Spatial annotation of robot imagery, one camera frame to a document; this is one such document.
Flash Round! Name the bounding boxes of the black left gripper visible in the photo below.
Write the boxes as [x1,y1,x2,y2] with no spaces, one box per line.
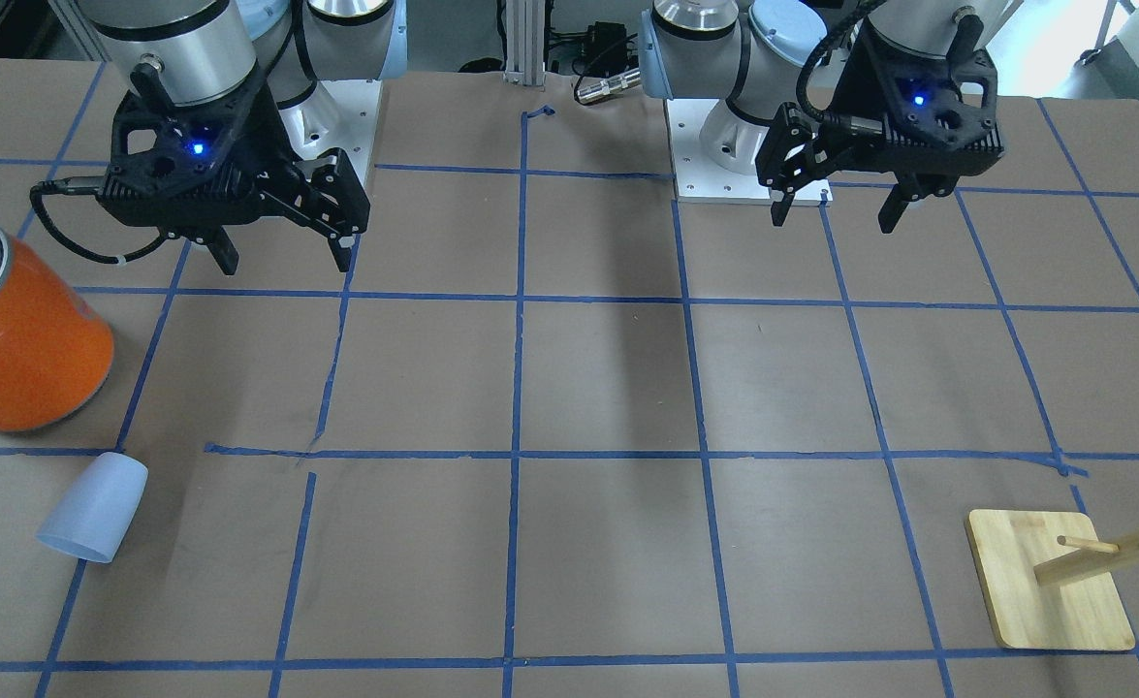
[756,18,1003,235]

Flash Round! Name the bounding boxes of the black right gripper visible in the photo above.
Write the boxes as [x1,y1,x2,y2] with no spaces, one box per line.
[96,61,370,276]

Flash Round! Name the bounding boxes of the light blue plastic cup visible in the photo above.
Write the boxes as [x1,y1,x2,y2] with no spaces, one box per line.
[36,452,148,564]

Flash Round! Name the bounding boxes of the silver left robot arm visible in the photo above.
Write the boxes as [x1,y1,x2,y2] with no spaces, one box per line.
[637,1,1006,235]

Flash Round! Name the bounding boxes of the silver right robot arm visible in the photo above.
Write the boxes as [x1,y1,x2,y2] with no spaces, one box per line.
[79,1,408,274]

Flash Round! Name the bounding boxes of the silver cylindrical connector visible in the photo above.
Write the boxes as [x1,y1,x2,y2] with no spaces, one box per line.
[574,68,644,107]

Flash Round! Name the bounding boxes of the orange cylindrical can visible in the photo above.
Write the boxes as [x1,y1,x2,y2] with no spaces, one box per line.
[0,227,115,432]

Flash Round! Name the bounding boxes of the black power adapter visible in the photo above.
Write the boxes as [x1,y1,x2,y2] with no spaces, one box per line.
[583,20,626,63]

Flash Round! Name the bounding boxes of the wooden mug tree stand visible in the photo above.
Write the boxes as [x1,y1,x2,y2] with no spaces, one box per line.
[966,509,1139,652]

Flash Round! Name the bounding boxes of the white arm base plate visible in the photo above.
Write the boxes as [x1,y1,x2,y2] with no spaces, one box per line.
[280,80,386,190]
[665,99,780,205]

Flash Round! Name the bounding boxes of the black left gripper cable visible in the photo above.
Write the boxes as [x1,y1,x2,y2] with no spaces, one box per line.
[795,0,892,128]

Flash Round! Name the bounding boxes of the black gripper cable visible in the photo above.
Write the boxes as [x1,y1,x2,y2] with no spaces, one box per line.
[28,176,174,268]
[795,0,892,128]

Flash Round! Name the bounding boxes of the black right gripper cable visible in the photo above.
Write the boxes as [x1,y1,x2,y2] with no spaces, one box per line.
[28,176,174,268]

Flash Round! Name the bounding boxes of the aluminium frame post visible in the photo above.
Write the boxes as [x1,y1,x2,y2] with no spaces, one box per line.
[501,0,548,91]

